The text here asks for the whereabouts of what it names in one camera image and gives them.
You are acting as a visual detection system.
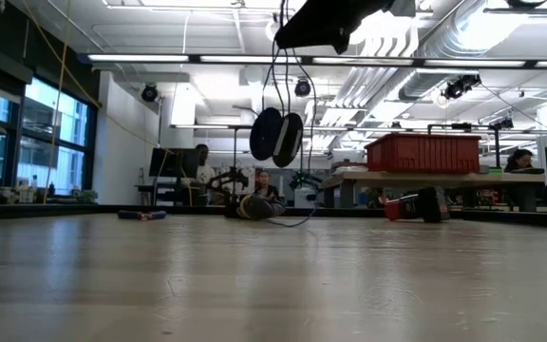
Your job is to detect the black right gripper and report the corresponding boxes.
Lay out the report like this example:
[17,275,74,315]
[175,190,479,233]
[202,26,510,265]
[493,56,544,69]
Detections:
[274,0,417,55]

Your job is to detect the black cord spool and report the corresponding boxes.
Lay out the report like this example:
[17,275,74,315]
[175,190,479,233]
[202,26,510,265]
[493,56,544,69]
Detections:
[249,106,305,169]

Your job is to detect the black ceiling spotlight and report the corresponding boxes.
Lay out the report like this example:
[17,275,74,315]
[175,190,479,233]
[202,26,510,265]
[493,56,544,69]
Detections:
[141,84,160,104]
[293,77,312,99]

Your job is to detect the black overhead light bar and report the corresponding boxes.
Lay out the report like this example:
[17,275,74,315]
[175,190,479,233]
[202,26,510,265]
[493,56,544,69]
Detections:
[77,52,547,70]

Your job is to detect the person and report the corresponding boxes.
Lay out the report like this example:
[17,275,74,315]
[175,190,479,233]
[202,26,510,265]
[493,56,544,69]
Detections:
[503,147,538,174]
[253,169,282,200]
[191,143,217,187]

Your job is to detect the red plastic bin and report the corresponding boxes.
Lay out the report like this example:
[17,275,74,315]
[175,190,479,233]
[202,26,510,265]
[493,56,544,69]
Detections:
[364,133,482,174]

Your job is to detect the white machine box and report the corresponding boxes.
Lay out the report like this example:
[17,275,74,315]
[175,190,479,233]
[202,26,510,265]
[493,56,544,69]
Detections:
[293,186,320,209]

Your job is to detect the grey yellow work glove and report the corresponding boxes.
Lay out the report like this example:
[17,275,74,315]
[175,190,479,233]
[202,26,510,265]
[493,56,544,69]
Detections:
[235,191,287,221]

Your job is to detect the wooden workbench grey legs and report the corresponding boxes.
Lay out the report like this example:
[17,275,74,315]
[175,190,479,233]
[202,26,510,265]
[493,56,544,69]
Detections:
[323,166,547,213]

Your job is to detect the red black power tool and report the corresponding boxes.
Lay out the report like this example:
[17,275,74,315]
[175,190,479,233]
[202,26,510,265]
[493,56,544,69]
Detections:
[384,185,451,224]

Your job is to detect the green potted plant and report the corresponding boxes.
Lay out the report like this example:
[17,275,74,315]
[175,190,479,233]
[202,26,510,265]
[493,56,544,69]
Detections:
[74,188,100,205]

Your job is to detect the black metal gantry frame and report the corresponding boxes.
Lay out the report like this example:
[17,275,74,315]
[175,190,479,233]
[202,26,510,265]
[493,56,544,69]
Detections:
[229,123,305,191]

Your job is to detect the black ceiling camera cluster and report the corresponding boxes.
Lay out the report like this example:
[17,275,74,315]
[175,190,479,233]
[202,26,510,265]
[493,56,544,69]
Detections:
[442,73,483,101]

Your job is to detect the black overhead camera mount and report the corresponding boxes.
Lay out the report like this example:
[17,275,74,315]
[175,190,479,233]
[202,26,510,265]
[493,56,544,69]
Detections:
[482,0,547,26]

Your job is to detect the blue red handled pliers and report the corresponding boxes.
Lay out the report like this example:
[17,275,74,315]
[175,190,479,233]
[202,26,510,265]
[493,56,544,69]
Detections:
[116,210,168,221]

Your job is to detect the yellow hanging cable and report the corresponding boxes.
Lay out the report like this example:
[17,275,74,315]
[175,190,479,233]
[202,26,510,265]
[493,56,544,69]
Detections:
[20,0,104,205]

